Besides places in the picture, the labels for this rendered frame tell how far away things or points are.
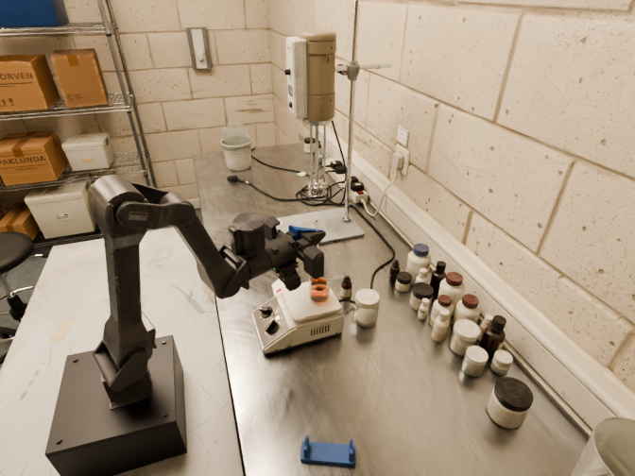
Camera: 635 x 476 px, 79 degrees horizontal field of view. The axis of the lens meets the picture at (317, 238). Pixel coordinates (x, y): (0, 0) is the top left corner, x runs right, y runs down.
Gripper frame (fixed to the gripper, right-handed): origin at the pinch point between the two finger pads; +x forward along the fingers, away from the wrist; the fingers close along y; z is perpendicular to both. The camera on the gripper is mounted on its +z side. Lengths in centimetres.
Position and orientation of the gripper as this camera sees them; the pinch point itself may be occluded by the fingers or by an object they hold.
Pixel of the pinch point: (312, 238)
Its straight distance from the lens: 83.7
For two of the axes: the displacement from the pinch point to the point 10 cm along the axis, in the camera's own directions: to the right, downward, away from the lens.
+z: 0.0, 8.4, 5.4
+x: 7.8, -3.3, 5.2
